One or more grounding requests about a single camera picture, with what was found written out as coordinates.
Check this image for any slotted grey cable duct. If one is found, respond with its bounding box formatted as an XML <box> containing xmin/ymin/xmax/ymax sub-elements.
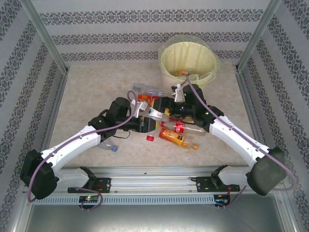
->
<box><xmin>45</xmin><ymin>194</ymin><xmax>231</xmax><ymax>205</ymax></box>

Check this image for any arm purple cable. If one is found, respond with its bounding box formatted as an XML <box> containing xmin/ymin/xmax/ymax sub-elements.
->
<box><xmin>27</xmin><ymin>90</ymin><xmax>137</xmax><ymax>211</ymax></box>
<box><xmin>182</xmin><ymin>76</ymin><xmax>298</xmax><ymax>208</ymax></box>

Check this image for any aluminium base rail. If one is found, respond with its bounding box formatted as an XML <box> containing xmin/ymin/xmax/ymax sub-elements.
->
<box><xmin>55</xmin><ymin>165</ymin><xmax>256</xmax><ymax>194</ymax></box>

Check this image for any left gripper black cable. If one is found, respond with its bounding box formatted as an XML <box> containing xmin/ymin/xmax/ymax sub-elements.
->
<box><xmin>112</xmin><ymin>129</ymin><xmax>131</xmax><ymax>140</ymax></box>

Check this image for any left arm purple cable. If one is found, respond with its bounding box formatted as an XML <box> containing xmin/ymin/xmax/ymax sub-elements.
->
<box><xmin>27</xmin><ymin>90</ymin><xmax>137</xmax><ymax>211</ymax></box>

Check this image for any white green label bottle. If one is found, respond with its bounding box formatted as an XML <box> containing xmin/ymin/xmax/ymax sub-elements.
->
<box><xmin>146</xmin><ymin>107</ymin><xmax>166</xmax><ymax>142</ymax></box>

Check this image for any red label cola bottle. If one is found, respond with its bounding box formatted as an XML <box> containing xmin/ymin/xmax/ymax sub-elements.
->
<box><xmin>160</xmin><ymin>120</ymin><xmax>207</xmax><ymax>137</ymax></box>

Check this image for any orange juice bottle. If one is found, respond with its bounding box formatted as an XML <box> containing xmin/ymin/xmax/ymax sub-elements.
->
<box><xmin>158</xmin><ymin>127</ymin><xmax>199</xmax><ymax>151</ymax></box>

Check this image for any clear bottle blue print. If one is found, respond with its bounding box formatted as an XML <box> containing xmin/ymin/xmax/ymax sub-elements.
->
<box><xmin>132</xmin><ymin>83</ymin><xmax>164</xmax><ymax>97</ymax></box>

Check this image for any aluminium table edge rail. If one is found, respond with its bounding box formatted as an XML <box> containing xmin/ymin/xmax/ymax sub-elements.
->
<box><xmin>42</xmin><ymin>72</ymin><xmax>70</xmax><ymax>169</ymax></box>
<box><xmin>235</xmin><ymin>70</ymin><xmax>266</xmax><ymax>169</ymax></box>

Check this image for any blue label blue cap bottle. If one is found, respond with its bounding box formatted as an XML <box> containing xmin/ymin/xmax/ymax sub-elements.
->
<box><xmin>98</xmin><ymin>141</ymin><xmax>119</xmax><ymax>153</ymax></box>

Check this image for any cream round bin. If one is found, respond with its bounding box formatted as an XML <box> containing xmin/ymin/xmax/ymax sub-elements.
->
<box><xmin>158</xmin><ymin>32</ymin><xmax>224</xmax><ymax>89</ymax></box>

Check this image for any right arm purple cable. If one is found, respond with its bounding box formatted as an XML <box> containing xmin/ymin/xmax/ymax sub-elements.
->
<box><xmin>182</xmin><ymin>76</ymin><xmax>298</xmax><ymax>208</ymax></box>

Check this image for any red orange label bottle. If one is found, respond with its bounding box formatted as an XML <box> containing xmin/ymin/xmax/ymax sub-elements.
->
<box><xmin>137</xmin><ymin>94</ymin><xmax>159</xmax><ymax>107</ymax></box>

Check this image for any aluminium frame post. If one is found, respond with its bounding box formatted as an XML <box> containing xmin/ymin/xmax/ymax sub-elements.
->
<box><xmin>236</xmin><ymin>0</ymin><xmax>282</xmax><ymax>72</ymax></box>
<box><xmin>19</xmin><ymin>0</ymin><xmax>70</xmax><ymax>74</ymax></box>

